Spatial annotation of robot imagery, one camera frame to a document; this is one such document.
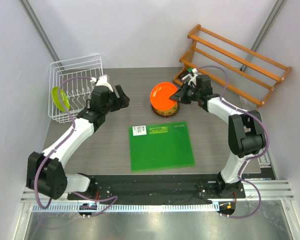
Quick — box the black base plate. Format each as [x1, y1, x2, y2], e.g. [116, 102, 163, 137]
[82, 174, 246, 206]

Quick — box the orange wooden shelf rack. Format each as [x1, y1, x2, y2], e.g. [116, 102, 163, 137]
[173, 24, 292, 110]

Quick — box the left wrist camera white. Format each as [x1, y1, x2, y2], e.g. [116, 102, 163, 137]
[90, 74, 114, 92]

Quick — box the green capped marker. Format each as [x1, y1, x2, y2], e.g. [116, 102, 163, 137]
[178, 68, 193, 81]

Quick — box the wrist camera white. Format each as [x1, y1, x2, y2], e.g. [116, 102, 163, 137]
[90, 74, 114, 92]
[187, 68, 198, 88]

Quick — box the green cutting mat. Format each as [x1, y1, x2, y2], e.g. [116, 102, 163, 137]
[128, 121, 195, 173]

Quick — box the lime green plate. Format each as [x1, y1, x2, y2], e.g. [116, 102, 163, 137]
[51, 86, 70, 113]

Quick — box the white wire dish rack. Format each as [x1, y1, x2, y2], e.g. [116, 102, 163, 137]
[48, 53, 104, 124]

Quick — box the aluminium rail frame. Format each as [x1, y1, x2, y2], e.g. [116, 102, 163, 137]
[20, 180, 295, 204]

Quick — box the perforated cable duct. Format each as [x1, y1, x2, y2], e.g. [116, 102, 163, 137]
[32, 202, 220, 213]

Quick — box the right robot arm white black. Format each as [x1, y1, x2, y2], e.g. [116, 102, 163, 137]
[169, 75, 267, 198]

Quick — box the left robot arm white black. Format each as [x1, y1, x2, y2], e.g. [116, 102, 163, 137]
[26, 85, 130, 200]

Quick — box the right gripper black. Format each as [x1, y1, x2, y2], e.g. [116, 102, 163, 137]
[170, 82, 201, 105]

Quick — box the orange plate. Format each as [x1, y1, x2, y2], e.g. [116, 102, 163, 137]
[150, 82, 178, 111]

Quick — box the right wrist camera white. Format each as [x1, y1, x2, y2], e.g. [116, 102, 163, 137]
[187, 68, 198, 88]

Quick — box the yellow patterned plate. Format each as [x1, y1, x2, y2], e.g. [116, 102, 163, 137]
[151, 102, 180, 118]

